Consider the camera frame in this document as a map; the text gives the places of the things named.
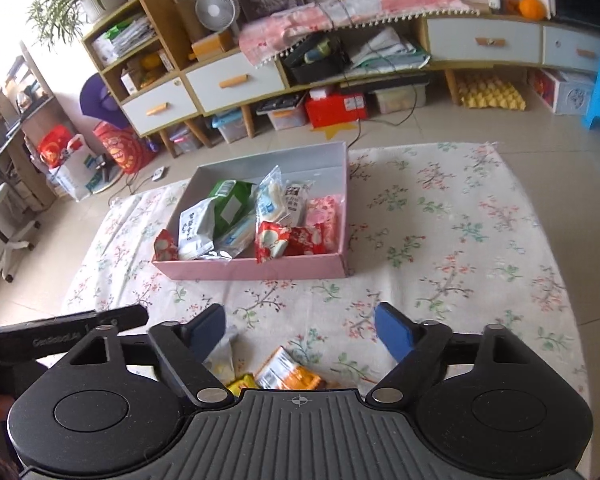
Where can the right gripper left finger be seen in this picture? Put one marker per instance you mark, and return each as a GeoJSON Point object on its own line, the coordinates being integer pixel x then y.
{"type": "Point", "coordinates": [181, 350]}

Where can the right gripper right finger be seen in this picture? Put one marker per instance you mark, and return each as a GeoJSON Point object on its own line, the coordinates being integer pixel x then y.
{"type": "Point", "coordinates": [417, 349]}

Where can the green snack packet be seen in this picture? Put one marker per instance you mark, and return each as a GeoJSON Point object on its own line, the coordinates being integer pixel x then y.
{"type": "Point", "coordinates": [230, 203]}

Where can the clear white bread packet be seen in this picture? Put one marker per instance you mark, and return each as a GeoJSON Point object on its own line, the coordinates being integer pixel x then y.
{"type": "Point", "coordinates": [269, 199]}

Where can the silver white snack packet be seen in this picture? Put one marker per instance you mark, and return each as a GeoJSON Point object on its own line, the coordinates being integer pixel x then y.
{"type": "Point", "coordinates": [296, 198]}

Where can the yellow snack packet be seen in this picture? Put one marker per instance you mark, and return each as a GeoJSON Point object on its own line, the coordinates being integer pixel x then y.
{"type": "Point", "coordinates": [244, 382]}

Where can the orange white snack packet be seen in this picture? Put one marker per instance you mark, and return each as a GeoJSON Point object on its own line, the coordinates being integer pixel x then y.
{"type": "Point", "coordinates": [282, 372]}

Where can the red white snack packet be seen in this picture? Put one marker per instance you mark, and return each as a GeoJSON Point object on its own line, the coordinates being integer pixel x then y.
{"type": "Point", "coordinates": [165, 248]}

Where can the white blue cake packet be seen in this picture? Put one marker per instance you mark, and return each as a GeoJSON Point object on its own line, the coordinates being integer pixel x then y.
{"type": "Point", "coordinates": [195, 230]}

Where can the red white candy packet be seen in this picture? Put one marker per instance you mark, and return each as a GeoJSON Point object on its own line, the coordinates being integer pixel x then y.
{"type": "Point", "coordinates": [273, 241]}

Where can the floral white tablecloth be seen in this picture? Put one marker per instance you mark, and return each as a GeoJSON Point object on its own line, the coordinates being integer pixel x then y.
{"type": "Point", "coordinates": [442, 232]}

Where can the pink cardboard box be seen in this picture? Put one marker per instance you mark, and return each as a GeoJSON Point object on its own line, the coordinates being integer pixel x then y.
{"type": "Point", "coordinates": [233, 257]}

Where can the pink wrapped snack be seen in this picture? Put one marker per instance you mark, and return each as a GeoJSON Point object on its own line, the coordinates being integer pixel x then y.
{"type": "Point", "coordinates": [324, 212]}

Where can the white paper shopping bag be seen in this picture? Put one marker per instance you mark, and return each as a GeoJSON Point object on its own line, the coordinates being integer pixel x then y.
{"type": "Point", "coordinates": [72, 164]}

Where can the red gift bag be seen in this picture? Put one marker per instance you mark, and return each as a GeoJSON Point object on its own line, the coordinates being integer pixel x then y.
{"type": "Point", "coordinates": [125, 146]}

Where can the red cardboard box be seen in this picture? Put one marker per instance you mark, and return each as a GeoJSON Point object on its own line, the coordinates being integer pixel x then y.
{"type": "Point", "coordinates": [336, 109]}

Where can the yellow egg tray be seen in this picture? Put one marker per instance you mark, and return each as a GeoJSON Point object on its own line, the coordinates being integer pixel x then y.
{"type": "Point", "coordinates": [478, 91]}

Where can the wooden tv cabinet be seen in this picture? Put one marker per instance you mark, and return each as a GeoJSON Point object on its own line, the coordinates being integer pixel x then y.
{"type": "Point", "coordinates": [160, 83]}

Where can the pink floral cabinet cloth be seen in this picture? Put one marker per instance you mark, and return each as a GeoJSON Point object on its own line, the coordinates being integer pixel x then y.
{"type": "Point", "coordinates": [264, 40]}

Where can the small white desk fan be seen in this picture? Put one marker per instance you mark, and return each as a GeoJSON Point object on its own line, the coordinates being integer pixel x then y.
{"type": "Point", "coordinates": [218, 15]}

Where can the lower orange fruit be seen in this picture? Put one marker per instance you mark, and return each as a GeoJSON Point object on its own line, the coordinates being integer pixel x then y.
{"type": "Point", "coordinates": [532, 10]}

